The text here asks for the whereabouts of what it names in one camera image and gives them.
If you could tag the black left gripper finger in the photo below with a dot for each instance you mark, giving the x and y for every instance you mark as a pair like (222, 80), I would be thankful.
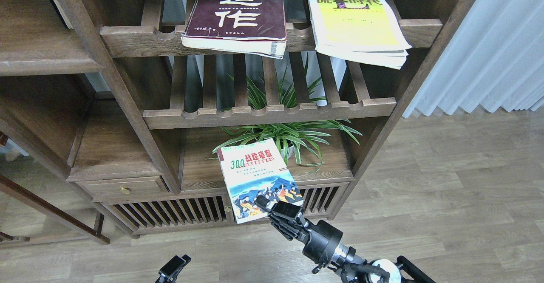
(170, 271)

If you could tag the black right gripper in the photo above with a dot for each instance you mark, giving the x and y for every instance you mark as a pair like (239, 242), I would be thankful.
(320, 240)

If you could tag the colourful 300 paperback book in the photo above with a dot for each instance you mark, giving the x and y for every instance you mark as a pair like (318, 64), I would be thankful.
(256, 169)

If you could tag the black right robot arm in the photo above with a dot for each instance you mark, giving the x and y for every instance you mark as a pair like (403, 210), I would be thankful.
(353, 269)

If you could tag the right slatted cabinet door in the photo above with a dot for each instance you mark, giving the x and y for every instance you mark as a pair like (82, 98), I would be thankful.
(317, 199)

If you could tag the slatted cabinet door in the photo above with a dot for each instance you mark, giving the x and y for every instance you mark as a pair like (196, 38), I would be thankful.
(317, 199)
(182, 212)

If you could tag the left slatted cabinet door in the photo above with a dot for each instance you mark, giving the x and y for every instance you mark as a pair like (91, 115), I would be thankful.
(182, 212)

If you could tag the white plant pot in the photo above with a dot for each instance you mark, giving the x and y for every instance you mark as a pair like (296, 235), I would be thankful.
(290, 152)

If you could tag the green spider plant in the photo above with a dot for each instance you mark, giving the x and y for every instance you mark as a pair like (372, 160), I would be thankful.
(289, 136)

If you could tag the wooden drawer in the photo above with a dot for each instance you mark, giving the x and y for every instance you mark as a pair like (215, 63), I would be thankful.
(111, 188)

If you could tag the brass drawer knob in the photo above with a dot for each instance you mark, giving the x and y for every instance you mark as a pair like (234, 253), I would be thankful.
(125, 190)

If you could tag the dark wooden bookshelf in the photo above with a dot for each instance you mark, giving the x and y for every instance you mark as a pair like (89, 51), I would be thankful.
(105, 89)

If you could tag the yellow green cover book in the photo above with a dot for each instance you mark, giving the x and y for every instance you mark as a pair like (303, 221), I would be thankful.
(364, 31)

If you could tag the maroon book white characters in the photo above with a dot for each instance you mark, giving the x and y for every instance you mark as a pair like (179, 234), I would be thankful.
(240, 26)

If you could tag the white pleated curtain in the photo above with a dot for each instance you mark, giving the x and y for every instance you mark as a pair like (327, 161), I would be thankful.
(494, 61)

